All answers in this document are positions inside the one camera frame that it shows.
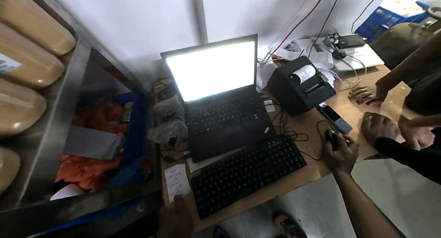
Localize person's left hand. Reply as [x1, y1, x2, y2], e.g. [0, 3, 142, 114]
[158, 195, 194, 238]

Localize thin black mouse cable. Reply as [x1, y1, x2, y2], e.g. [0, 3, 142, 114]
[299, 120, 332, 161]

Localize deep blue plastic crate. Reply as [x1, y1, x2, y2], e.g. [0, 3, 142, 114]
[52, 91, 151, 201]

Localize white sheet of paper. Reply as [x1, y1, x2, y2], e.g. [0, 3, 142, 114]
[186, 147, 247, 173]

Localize grey rectangular box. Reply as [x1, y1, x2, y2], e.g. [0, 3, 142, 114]
[63, 126, 126, 161]

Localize grey handheld phone device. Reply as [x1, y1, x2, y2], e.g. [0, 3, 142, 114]
[317, 102, 353, 135]

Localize stack of white papers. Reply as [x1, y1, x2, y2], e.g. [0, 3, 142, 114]
[332, 43, 385, 72]

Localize pile of white packets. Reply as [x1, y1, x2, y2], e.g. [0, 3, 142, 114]
[380, 0, 425, 18]

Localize coiled black cable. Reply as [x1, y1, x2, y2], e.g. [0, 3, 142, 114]
[152, 77, 177, 103]

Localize gas cylinder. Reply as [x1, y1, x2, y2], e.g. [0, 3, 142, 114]
[370, 6, 441, 71]

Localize black keyboard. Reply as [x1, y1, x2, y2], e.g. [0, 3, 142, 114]
[191, 135, 307, 220]

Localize metal rack shelf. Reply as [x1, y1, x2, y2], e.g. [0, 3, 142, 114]
[0, 0, 163, 238]

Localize white cable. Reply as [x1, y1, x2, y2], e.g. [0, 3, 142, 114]
[329, 54, 368, 87]

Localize black laptop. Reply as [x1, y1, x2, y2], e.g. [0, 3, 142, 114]
[161, 34, 278, 163]

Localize crumpled white papers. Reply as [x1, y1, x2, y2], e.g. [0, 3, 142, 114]
[269, 37, 336, 88]

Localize red cable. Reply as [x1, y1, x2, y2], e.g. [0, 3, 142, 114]
[265, 0, 329, 64]

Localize black receipt printer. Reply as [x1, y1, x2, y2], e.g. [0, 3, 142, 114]
[267, 55, 337, 117]

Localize black computer mouse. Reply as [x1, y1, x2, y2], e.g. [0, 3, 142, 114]
[325, 129, 339, 151]

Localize tangled black cables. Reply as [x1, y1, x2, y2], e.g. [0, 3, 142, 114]
[272, 101, 309, 142]

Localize person's right hand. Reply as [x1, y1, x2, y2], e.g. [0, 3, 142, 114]
[323, 129, 360, 175]

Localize black webcam with cable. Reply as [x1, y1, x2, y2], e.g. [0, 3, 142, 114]
[323, 33, 347, 60]

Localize desk with wooden top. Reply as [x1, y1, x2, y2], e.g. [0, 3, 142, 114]
[153, 64, 412, 233]

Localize tan jar with white label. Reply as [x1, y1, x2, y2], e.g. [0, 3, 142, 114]
[0, 22, 65, 90]

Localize black hanging cable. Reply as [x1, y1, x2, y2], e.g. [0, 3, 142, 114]
[308, 0, 342, 59]

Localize blue plastic bag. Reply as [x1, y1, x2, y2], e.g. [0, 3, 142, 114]
[107, 155, 149, 190]

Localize white printed receipt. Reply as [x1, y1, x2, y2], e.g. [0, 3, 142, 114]
[164, 164, 192, 203]

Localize dark green hanging cable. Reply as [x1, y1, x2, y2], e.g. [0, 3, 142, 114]
[351, 0, 386, 33]

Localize blue lattice crates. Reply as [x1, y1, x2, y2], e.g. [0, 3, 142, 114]
[354, 0, 430, 44]

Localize clear plastic wrapped bundle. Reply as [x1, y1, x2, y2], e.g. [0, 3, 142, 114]
[148, 119, 189, 148]
[153, 96, 185, 122]

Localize large jar with tan contents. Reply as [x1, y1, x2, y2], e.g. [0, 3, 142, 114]
[0, 78, 47, 139]
[0, 146, 21, 196]
[0, 0, 76, 57]

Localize pile of orange bags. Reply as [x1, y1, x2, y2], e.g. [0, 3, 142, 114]
[55, 98, 129, 193]

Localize flat black box device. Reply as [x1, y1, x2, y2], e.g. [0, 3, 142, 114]
[336, 34, 367, 49]

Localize white paper roll strip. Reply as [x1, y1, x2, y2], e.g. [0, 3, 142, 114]
[291, 65, 316, 84]

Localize person's right forearm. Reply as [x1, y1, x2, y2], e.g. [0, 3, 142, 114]
[332, 171, 407, 238]

